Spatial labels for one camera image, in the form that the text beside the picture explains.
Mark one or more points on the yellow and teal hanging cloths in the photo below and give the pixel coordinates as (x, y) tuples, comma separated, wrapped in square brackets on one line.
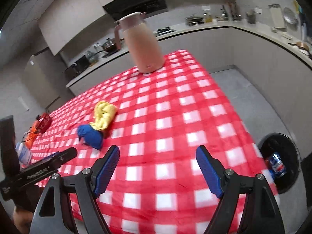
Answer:
[(297, 7)]

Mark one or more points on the dark glass bottle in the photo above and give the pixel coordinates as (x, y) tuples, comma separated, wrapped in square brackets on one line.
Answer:
[(224, 13)]

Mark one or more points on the round steel bowl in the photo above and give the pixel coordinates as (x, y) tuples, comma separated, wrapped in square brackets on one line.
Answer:
[(290, 15)]

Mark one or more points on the grey upper wall cabinet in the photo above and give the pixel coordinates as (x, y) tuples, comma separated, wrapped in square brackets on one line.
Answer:
[(73, 12)]

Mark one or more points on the black range hood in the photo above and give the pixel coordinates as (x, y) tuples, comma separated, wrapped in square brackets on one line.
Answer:
[(136, 4)]

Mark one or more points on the red white checkered tablecloth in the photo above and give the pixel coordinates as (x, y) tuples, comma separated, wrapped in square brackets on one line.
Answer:
[(170, 126)]

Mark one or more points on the blue cloth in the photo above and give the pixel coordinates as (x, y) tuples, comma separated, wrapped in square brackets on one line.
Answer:
[(91, 136)]

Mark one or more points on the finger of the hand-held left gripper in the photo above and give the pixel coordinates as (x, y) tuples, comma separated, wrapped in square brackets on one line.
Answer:
[(51, 157), (67, 156)]

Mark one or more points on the knife holder with knives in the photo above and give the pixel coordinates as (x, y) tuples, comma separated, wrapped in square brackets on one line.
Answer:
[(234, 12)]

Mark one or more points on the grey kitchen counter cabinets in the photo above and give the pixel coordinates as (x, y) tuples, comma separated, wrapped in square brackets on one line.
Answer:
[(243, 46)]

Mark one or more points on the beige rectangular tray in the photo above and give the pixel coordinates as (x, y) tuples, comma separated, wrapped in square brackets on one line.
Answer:
[(277, 15)]

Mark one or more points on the grey refrigerator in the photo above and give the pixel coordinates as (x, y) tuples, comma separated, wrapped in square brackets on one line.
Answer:
[(41, 78)]

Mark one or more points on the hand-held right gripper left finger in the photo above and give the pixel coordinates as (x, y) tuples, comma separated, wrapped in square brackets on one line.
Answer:
[(107, 170)]

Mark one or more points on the black countertop oven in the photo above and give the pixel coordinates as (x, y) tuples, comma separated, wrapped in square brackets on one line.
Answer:
[(76, 67)]

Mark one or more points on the steel pot with lid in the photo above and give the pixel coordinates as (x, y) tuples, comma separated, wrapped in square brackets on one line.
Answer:
[(109, 46)]

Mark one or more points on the black gas stove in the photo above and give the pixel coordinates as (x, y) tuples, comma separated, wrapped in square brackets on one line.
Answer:
[(165, 30)]

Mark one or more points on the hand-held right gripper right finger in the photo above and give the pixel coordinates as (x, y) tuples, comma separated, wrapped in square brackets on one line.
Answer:
[(209, 173)]

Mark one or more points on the utensil holder with chopsticks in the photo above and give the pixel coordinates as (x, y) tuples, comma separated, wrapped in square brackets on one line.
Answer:
[(251, 17)]

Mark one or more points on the clear glass jar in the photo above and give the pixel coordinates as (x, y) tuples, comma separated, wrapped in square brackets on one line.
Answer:
[(92, 58)]

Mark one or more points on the black round trash bin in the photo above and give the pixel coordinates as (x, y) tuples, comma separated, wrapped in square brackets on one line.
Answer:
[(291, 156)]

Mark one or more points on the pink thermos jug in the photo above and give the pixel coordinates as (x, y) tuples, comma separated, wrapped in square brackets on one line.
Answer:
[(143, 48)]

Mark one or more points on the white slim bottle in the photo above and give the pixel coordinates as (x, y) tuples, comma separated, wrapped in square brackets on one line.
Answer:
[(304, 31)]

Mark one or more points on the blue drink can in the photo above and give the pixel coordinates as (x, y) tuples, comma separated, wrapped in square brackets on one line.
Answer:
[(277, 167)]

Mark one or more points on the person's left forearm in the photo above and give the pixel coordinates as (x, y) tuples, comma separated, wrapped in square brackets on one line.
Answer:
[(22, 220)]

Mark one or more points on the brown bowl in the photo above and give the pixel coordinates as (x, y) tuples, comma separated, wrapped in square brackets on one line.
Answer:
[(303, 45)]

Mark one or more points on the white wall socket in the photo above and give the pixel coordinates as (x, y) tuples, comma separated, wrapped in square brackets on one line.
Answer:
[(206, 8), (258, 10)]

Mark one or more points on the yellow crumpled cloth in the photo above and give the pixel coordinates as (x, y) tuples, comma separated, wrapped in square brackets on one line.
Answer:
[(103, 114)]

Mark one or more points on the yellow oil bottle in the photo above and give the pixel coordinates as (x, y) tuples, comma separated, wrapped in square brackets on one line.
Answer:
[(207, 17)]

